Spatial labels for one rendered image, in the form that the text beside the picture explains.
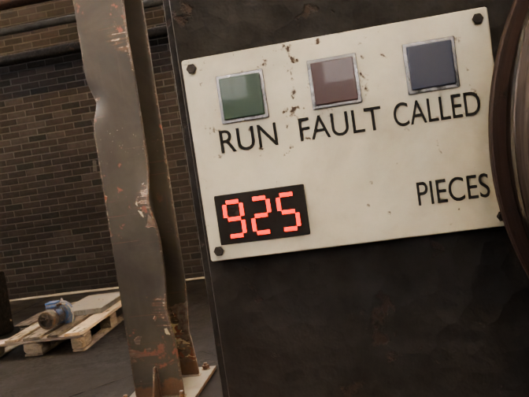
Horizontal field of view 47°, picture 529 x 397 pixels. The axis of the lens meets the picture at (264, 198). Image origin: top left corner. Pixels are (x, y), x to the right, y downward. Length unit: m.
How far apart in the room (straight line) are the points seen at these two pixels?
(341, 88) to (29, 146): 7.04
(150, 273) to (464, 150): 2.72
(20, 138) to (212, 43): 7.01
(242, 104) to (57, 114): 6.82
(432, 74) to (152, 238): 2.69
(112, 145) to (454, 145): 2.74
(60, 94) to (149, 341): 4.54
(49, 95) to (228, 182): 6.88
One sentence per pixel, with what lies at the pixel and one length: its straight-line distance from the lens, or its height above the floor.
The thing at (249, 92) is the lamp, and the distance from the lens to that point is 0.53.
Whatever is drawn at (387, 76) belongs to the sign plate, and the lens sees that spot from 0.52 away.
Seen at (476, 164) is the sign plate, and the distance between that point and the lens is 0.53.
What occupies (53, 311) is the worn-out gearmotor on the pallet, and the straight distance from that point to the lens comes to 4.89.
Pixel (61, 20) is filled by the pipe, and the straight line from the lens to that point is 6.87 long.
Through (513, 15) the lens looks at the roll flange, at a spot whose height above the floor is 1.22.
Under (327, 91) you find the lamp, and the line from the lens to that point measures 0.52.
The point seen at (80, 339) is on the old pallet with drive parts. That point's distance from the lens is 4.71.
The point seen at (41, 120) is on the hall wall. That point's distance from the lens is 7.42.
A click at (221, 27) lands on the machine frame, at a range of 0.56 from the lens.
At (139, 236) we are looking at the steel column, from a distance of 3.15.
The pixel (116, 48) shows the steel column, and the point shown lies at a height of 1.83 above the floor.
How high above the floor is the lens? 1.14
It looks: 3 degrees down
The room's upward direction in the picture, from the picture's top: 8 degrees counter-clockwise
